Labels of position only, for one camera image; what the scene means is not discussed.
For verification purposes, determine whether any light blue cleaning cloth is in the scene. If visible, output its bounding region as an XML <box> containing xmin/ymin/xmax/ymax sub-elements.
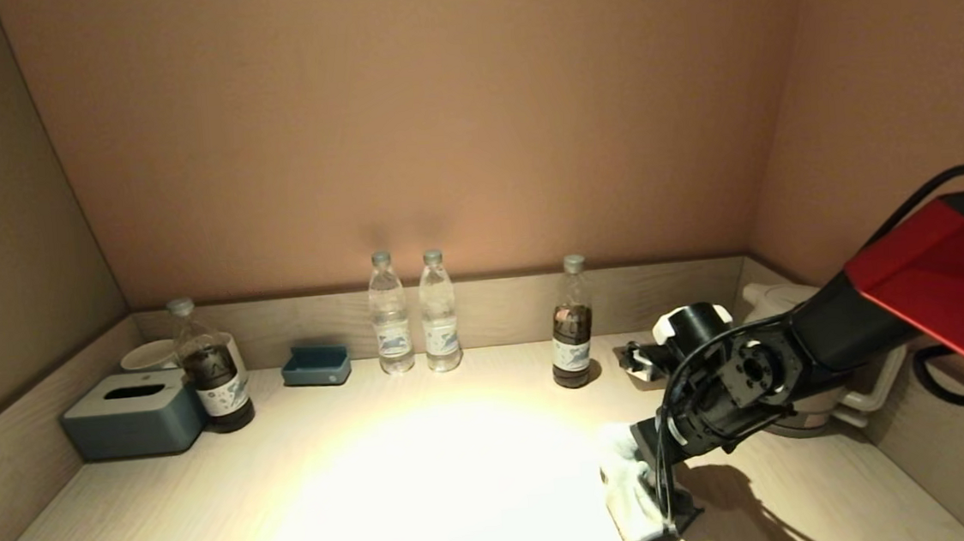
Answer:
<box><xmin>594</xmin><ymin>416</ymin><xmax>684</xmax><ymax>541</ymax></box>

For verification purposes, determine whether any recessed black table socket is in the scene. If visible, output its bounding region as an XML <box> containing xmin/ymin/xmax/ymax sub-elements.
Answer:
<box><xmin>613</xmin><ymin>340</ymin><xmax>681</xmax><ymax>394</ymax></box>

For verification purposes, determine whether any grey kettle base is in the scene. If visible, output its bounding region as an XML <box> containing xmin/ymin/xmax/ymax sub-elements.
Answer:
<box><xmin>761</xmin><ymin>417</ymin><xmax>816</xmax><ymax>442</ymax></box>

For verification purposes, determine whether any dark drink bottle, nearly full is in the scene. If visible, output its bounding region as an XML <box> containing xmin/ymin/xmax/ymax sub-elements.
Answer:
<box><xmin>543</xmin><ymin>253</ymin><xmax>599</xmax><ymax>390</ymax></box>

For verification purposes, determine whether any white electric kettle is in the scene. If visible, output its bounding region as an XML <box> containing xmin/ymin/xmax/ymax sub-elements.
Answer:
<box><xmin>741</xmin><ymin>272</ymin><xmax>913</xmax><ymax>439</ymax></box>

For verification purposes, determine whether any clear water bottle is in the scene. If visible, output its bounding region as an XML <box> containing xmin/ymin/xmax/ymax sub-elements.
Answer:
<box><xmin>365</xmin><ymin>249</ymin><xmax>416</xmax><ymax>376</ymax></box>
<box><xmin>415</xmin><ymin>248</ymin><xmax>465</xmax><ymax>374</ymax></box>

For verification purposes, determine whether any small blue plastic tray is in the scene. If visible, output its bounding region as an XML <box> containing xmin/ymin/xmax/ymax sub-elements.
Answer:
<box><xmin>280</xmin><ymin>341</ymin><xmax>353</xmax><ymax>391</ymax></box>

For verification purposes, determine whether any white ceramic cup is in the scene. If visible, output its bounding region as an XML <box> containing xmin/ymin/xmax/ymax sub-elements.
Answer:
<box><xmin>118</xmin><ymin>340</ymin><xmax>181</xmax><ymax>375</ymax></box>
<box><xmin>220</xmin><ymin>332</ymin><xmax>248</xmax><ymax>384</ymax></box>

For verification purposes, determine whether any dark drink bottle, half full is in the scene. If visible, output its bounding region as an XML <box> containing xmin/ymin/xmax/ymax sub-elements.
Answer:
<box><xmin>166</xmin><ymin>292</ymin><xmax>257</xmax><ymax>438</ymax></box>

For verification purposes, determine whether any blue-grey tissue box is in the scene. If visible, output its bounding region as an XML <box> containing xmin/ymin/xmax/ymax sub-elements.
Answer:
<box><xmin>58</xmin><ymin>367</ymin><xmax>209</xmax><ymax>464</ymax></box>

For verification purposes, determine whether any long black robot cable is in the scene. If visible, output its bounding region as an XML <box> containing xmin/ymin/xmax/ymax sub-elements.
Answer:
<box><xmin>635</xmin><ymin>163</ymin><xmax>964</xmax><ymax>541</ymax></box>

